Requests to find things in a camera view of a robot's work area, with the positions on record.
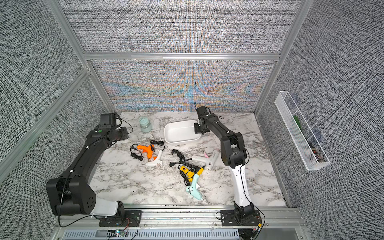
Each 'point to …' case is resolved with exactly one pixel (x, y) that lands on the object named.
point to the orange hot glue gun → (147, 149)
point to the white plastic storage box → (180, 131)
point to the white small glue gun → (157, 162)
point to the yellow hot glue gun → (191, 173)
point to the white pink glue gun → (210, 157)
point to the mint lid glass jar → (145, 125)
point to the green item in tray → (298, 121)
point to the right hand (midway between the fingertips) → (199, 125)
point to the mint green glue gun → (193, 188)
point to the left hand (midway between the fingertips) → (125, 130)
